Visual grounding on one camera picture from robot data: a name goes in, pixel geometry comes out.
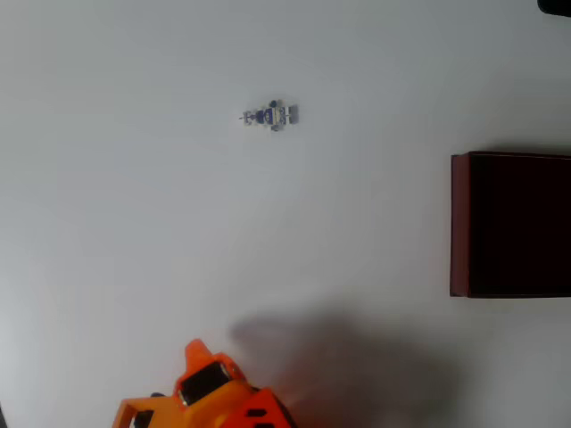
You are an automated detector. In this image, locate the dark red open box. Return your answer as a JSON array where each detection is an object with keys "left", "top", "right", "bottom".
[{"left": 449, "top": 150, "right": 571, "bottom": 299}]

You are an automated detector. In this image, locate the small blue white toy figure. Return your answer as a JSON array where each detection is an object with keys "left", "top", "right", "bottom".
[{"left": 238, "top": 95, "right": 301, "bottom": 134}]

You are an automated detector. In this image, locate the orange forked camera mount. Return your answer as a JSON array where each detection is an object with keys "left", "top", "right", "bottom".
[{"left": 111, "top": 394, "right": 179, "bottom": 428}]

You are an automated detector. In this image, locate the black object at picture corner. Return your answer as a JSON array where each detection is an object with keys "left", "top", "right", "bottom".
[{"left": 536, "top": 0, "right": 571, "bottom": 18}]

